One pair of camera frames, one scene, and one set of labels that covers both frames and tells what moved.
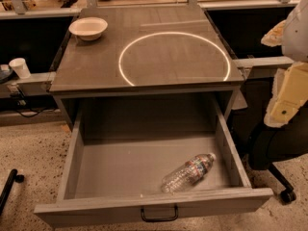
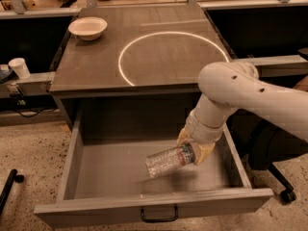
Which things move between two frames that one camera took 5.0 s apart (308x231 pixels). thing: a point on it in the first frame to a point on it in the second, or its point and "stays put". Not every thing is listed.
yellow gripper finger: (274, 37) to (206, 122)
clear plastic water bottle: (192, 170) to (159, 163)
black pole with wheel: (13, 177) stays put
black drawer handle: (160, 219) stays put
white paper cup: (20, 66) stays put
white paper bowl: (88, 28) stays put
